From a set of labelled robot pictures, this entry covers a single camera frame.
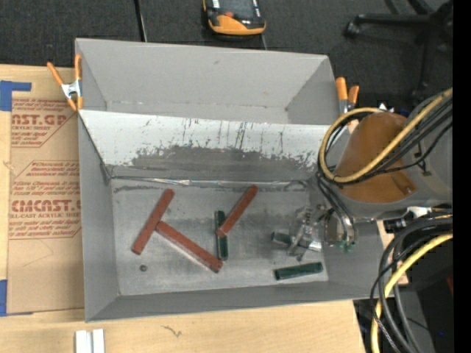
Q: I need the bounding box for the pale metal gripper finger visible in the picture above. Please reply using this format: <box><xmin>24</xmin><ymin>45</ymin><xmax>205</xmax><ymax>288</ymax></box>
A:
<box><xmin>295</xmin><ymin>239</ymin><xmax>324</xmax><ymax>263</ymax></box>
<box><xmin>287</xmin><ymin>205</ymin><xmax>325</xmax><ymax>253</ymax></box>

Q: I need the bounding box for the red-brown flat block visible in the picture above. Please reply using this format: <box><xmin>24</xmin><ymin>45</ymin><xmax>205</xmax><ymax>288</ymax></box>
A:
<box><xmin>131</xmin><ymin>188</ymin><xmax>176</xmax><ymax>256</ymax></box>
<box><xmin>154</xmin><ymin>220</ymin><xmax>224</xmax><ymax>274</ymax></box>
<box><xmin>216</xmin><ymin>184</ymin><xmax>260</xmax><ymax>239</ymax></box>

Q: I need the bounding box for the black cylinder on white bracket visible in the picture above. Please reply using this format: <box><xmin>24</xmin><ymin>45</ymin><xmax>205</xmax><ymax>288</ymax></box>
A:
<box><xmin>383</xmin><ymin>205</ymin><xmax>433</xmax><ymax>234</ymax></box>

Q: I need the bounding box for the grey metal bin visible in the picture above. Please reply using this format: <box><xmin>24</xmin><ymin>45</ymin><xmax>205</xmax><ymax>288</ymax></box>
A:
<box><xmin>74</xmin><ymin>38</ymin><xmax>384</xmax><ymax>324</ymax></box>

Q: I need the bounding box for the brown cardboard board red print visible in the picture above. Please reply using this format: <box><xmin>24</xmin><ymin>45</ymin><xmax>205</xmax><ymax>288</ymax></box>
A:
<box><xmin>0</xmin><ymin>63</ymin><xmax>87</xmax><ymax>316</ymax></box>

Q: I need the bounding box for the dark green flat block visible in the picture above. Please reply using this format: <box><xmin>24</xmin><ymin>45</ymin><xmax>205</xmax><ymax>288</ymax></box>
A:
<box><xmin>273</xmin><ymin>261</ymin><xmax>325</xmax><ymax>282</ymax></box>
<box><xmin>213</xmin><ymin>210</ymin><xmax>230</xmax><ymax>262</ymax></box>
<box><xmin>271</xmin><ymin>231</ymin><xmax>296</xmax><ymax>248</ymax></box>

